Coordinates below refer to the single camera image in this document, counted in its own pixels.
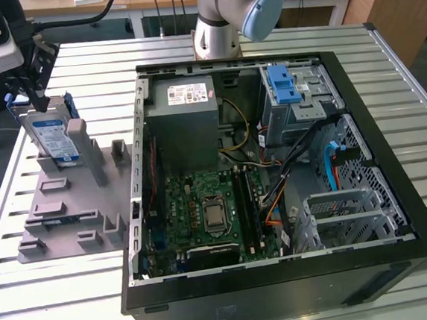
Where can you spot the hard disk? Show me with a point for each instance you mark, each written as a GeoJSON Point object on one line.
{"type": "Point", "coordinates": [52, 136]}

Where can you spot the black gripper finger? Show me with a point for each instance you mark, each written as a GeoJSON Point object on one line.
{"type": "Point", "coordinates": [45, 58]}

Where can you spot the black CPU socket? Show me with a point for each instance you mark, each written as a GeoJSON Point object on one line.
{"type": "Point", "coordinates": [214, 199]}

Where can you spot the metal disk bay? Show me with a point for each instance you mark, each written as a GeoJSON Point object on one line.
{"type": "Point", "coordinates": [338, 222]}

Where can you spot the black graphics card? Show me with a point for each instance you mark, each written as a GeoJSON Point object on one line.
{"type": "Point", "coordinates": [214, 255]}

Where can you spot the RAM stick with black chips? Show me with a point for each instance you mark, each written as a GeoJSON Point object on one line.
{"type": "Point", "coordinates": [256, 216]}

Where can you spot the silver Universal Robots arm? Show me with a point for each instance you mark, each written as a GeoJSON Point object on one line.
{"type": "Point", "coordinates": [214, 36]}

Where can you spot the silver CPU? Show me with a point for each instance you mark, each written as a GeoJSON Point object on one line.
{"type": "Point", "coordinates": [214, 216]}

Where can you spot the grey power supply unit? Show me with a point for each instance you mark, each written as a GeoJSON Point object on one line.
{"type": "Point", "coordinates": [182, 140]}

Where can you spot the metal drive cage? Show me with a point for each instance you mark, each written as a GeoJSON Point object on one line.
{"type": "Point", "coordinates": [281, 124]}

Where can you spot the black PC case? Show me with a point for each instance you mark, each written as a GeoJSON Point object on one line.
{"type": "Point", "coordinates": [248, 295]}

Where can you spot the blue drive latch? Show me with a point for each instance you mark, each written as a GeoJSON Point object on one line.
{"type": "Point", "coordinates": [281, 83]}

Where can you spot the light wooden cabinet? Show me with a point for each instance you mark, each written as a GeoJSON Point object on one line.
{"type": "Point", "coordinates": [402, 8]}

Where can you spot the grey parts rack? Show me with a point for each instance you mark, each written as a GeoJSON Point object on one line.
{"type": "Point", "coordinates": [82, 201]}

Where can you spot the green motherboard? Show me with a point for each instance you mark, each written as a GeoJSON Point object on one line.
{"type": "Point", "coordinates": [187, 207]}

